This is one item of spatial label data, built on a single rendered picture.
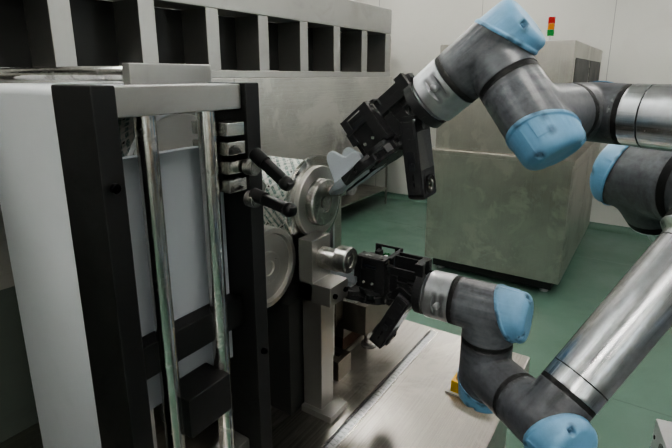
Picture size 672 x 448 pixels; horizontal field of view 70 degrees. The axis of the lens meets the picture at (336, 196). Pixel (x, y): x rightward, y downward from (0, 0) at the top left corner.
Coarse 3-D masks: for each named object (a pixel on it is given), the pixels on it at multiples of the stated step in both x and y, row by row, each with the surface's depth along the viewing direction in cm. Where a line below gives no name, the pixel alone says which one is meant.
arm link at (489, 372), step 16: (464, 352) 72; (480, 352) 69; (496, 352) 69; (464, 368) 72; (480, 368) 69; (496, 368) 68; (512, 368) 67; (464, 384) 72; (480, 384) 68; (496, 384) 66; (464, 400) 73; (480, 400) 71; (496, 416) 67
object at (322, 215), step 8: (312, 184) 75; (320, 184) 74; (328, 184) 76; (312, 192) 74; (320, 192) 75; (312, 200) 73; (320, 200) 75; (328, 200) 77; (336, 200) 79; (312, 208) 74; (320, 208) 75; (328, 208) 78; (336, 208) 79; (312, 216) 74; (320, 216) 76; (328, 216) 77; (320, 224) 76
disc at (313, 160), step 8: (304, 160) 74; (312, 160) 75; (320, 160) 77; (296, 168) 73; (304, 168) 74; (296, 176) 72; (296, 184) 73; (288, 192) 71; (288, 200) 71; (288, 224) 72; (296, 224) 74; (296, 232) 74; (296, 240) 75
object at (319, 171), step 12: (312, 168) 75; (324, 168) 77; (300, 180) 73; (312, 180) 74; (300, 192) 72; (300, 204) 73; (300, 216) 73; (300, 228) 74; (312, 228) 76; (324, 228) 79
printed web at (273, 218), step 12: (120, 120) 53; (132, 120) 52; (156, 120) 51; (120, 132) 51; (132, 132) 50; (132, 144) 49; (288, 168) 75; (264, 180) 76; (276, 192) 74; (264, 216) 76; (276, 216) 74; (156, 444) 57
